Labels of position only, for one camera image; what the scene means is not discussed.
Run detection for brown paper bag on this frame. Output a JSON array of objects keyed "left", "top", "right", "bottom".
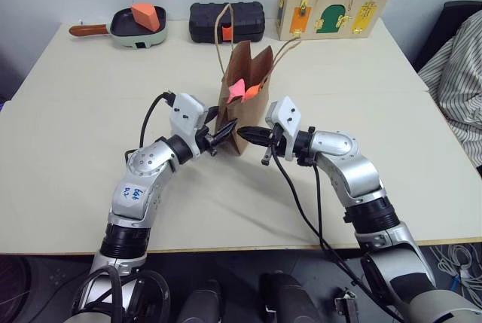
[{"left": 214, "top": 2, "right": 302, "bottom": 157}]

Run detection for white cable bundle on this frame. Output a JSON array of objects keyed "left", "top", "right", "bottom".
[{"left": 429, "top": 243, "right": 482, "bottom": 301}]

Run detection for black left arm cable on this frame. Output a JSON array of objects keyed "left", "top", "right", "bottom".
[{"left": 139, "top": 90, "right": 176, "bottom": 149}]

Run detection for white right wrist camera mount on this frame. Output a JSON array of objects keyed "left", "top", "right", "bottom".
[{"left": 264, "top": 96, "right": 304, "bottom": 161}]

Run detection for striped white cloth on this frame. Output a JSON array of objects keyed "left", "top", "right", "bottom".
[{"left": 417, "top": 8, "right": 482, "bottom": 168}]

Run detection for black plastic tool case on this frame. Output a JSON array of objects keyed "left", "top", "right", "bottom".
[{"left": 188, "top": 2, "right": 267, "bottom": 44}]

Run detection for dark rounded shape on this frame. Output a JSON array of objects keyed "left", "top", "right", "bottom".
[
  {"left": 176, "top": 279, "right": 223, "bottom": 323},
  {"left": 259, "top": 270, "right": 317, "bottom": 323}
]

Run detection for orange plush toy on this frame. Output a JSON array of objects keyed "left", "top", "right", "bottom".
[{"left": 243, "top": 82, "right": 264, "bottom": 101}]

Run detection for black chair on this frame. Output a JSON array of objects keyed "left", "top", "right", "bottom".
[{"left": 413, "top": 0, "right": 482, "bottom": 72}]

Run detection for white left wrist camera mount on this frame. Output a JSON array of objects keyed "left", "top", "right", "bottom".
[{"left": 168, "top": 93, "right": 209, "bottom": 160}]

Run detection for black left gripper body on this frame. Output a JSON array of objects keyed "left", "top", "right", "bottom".
[{"left": 196, "top": 106, "right": 221, "bottom": 158}]

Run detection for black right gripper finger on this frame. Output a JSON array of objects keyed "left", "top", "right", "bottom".
[
  {"left": 239, "top": 126, "right": 271, "bottom": 138},
  {"left": 243, "top": 133, "right": 273, "bottom": 148}
]

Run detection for pink and orange objects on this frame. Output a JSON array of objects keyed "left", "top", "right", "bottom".
[{"left": 227, "top": 78, "right": 246, "bottom": 105}]

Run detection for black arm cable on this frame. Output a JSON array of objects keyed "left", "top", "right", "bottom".
[
  {"left": 139, "top": 90, "right": 176, "bottom": 149},
  {"left": 269, "top": 145, "right": 406, "bottom": 323},
  {"left": 307, "top": 126, "right": 328, "bottom": 248}
]

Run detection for green pan with brown handle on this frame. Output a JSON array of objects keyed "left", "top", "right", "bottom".
[{"left": 69, "top": 5, "right": 169, "bottom": 50}]

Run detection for orange wedge block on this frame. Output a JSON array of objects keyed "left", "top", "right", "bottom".
[{"left": 130, "top": 2, "right": 159, "bottom": 32}]

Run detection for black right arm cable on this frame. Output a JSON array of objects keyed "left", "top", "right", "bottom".
[
  {"left": 269, "top": 145, "right": 406, "bottom": 323},
  {"left": 307, "top": 126, "right": 328, "bottom": 248}
]

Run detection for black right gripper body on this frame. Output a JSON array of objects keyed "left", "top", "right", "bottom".
[{"left": 261, "top": 123, "right": 282, "bottom": 168}]

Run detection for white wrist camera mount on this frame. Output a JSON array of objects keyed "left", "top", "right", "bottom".
[
  {"left": 264, "top": 96, "right": 304, "bottom": 161},
  {"left": 168, "top": 93, "right": 209, "bottom": 160}
]

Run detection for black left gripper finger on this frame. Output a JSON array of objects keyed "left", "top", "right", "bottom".
[
  {"left": 212, "top": 127, "right": 237, "bottom": 144},
  {"left": 216, "top": 119, "right": 239, "bottom": 135}
]

